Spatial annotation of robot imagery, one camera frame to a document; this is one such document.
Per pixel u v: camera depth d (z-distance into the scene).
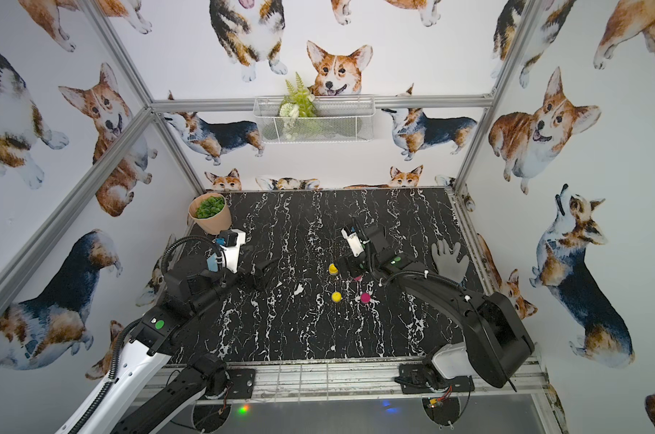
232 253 0.57
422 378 0.74
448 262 0.97
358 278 0.95
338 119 0.93
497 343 0.42
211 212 0.99
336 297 0.90
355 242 0.76
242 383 0.73
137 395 0.45
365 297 0.90
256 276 0.60
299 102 0.83
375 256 0.64
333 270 0.94
